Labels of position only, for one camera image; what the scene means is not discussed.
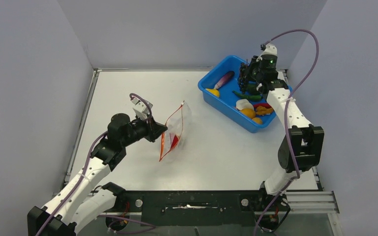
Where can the purple toy eggplant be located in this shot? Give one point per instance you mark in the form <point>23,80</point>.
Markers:
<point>224,79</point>

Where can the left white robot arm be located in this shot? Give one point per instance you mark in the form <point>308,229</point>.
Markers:
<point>71,210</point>

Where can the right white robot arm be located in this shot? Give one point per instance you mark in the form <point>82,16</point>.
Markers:
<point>301,147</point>

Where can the orange fried toy piece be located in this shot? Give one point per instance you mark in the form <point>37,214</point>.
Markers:
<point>263,111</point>

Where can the small orange toy fruit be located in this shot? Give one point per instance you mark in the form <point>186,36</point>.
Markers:
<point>258,120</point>

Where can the clear zip top bag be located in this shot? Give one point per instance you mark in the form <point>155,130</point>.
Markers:
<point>178,123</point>

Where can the green toy avocado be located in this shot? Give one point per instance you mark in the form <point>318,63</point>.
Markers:
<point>252,89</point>

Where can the green toy cucumber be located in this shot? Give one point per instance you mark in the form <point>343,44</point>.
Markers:
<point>251,98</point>

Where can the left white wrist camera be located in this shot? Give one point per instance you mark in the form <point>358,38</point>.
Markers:
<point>142,108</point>

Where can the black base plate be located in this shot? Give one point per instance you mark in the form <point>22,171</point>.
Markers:
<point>199,208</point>

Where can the yellow toy pepper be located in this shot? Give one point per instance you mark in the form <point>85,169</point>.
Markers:
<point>214,92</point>

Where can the blue plastic bin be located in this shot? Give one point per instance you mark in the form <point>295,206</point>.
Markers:
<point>226,102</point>

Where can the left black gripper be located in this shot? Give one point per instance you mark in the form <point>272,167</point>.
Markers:
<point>154,129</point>

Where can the red toy apple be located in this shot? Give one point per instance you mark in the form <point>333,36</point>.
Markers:
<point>175,141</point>

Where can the dark toy grapes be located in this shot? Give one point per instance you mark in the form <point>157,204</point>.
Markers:
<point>242,81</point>

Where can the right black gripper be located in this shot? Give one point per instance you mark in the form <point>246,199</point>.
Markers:
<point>253,64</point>

